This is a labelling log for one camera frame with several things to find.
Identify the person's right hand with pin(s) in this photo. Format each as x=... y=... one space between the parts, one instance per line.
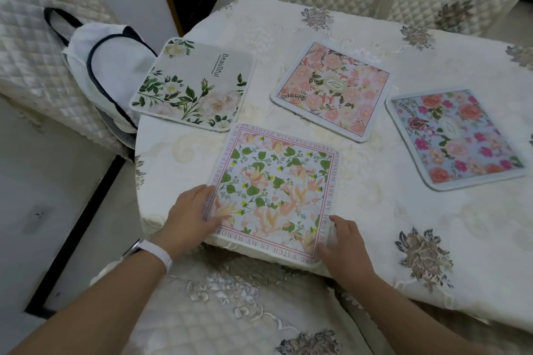
x=350 y=255

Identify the person's left hand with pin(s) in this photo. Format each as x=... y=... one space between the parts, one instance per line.
x=187 y=221

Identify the green leaf orange flower placemat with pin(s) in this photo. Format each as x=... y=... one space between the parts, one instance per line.
x=270 y=188

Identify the white Beautiful floral placemat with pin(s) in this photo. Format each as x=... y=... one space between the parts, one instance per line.
x=195 y=76

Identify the blue floral placemat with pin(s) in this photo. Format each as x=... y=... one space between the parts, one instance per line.
x=454 y=138

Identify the pink floral placemat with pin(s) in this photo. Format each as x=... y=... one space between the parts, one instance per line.
x=333 y=88

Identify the person's left forearm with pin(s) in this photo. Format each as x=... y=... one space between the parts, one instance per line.
x=91 y=309

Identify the person's right forearm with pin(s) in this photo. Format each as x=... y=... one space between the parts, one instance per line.
x=399 y=317

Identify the table with cream tablecloth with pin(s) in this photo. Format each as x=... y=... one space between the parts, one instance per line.
x=374 y=184

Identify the smartwatch with white band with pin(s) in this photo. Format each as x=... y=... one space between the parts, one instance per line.
x=156 y=252

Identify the white bag with black trim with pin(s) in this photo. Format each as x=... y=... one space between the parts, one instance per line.
x=112 y=63

